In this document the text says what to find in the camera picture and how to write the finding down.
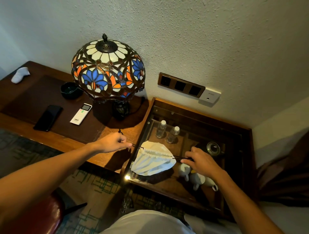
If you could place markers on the person's white shirt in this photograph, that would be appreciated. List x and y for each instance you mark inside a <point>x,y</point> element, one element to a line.
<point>149,224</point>

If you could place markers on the black ashtray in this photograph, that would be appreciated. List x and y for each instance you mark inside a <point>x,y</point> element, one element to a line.
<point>71,91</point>

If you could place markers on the wooden desk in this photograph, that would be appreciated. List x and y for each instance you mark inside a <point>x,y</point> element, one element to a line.
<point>60,142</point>

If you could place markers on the person's left hand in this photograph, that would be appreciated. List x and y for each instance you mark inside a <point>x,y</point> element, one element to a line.
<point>112,143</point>

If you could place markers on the dark green electric kettle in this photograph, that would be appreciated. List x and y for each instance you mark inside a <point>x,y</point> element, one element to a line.
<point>213,148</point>

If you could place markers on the red chair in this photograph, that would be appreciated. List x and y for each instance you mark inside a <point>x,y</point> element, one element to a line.
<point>41,217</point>

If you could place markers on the person's right hand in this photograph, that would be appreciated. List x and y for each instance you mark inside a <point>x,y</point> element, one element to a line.
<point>204,164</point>

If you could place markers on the white remote control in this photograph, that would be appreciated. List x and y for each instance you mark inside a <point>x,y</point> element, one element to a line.
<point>80,114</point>

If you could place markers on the person's left forearm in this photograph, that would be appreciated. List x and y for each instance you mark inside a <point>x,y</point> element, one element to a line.
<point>43,178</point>

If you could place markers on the clear water bottle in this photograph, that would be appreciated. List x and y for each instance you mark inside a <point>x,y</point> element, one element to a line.
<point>173,136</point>
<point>161,130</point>

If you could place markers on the black phone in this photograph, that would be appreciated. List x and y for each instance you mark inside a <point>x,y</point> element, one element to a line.
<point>48,118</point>

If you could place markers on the brown triple wall socket panel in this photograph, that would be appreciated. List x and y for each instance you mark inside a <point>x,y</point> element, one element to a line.
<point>181,85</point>

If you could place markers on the dark brown desk mat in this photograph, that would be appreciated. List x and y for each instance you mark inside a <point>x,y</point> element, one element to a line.
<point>29,101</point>

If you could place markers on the white wall socket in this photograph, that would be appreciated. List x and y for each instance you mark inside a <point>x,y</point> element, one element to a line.
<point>210,96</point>

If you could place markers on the brown curtain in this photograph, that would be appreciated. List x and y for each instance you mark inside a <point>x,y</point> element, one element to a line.
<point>287,173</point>

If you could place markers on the wooden glass-top cabinet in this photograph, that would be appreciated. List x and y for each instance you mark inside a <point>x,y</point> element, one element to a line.
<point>248,168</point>

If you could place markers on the person's right forearm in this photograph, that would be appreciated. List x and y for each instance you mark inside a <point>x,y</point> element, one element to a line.
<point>246,207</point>

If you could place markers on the white ceramic cup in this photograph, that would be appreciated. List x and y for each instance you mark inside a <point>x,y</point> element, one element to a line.
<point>196,179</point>
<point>184,170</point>
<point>211,183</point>

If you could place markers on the stained glass table lamp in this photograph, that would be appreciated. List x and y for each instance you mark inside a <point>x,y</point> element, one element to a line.
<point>108,65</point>

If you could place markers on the white rolled cloth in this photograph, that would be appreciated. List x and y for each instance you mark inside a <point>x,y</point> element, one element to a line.
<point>20,75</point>

